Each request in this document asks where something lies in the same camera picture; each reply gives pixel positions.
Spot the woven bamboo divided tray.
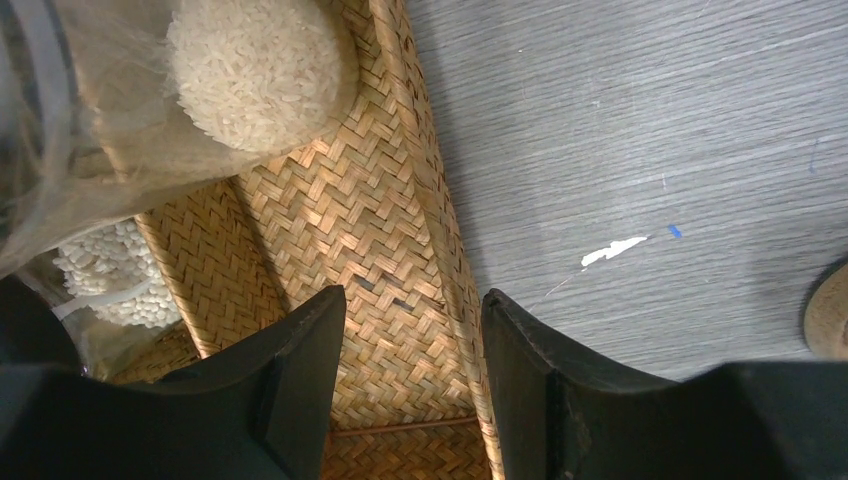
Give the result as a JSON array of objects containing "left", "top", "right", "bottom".
[{"left": 115, "top": 1, "right": 504, "bottom": 479}]

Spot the black cap sesame shaker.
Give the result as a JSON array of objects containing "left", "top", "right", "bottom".
[{"left": 15, "top": 218, "right": 182, "bottom": 380}]

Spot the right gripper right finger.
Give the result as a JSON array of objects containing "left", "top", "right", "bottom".
[{"left": 481, "top": 290, "right": 847, "bottom": 479}]

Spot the clear jar silver lid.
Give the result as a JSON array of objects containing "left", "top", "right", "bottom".
[{"left": 1, "top": 1, "right": 359, "bottom": 275}]

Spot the black cap pepper grinder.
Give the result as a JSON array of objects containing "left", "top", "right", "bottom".
[{"left": 803, "top": 261, "right": 847, "bottom": 361}]

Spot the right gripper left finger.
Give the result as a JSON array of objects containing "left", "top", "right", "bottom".
[{"left": 1, "top": 285, "right": 346, "bottom": 479}]

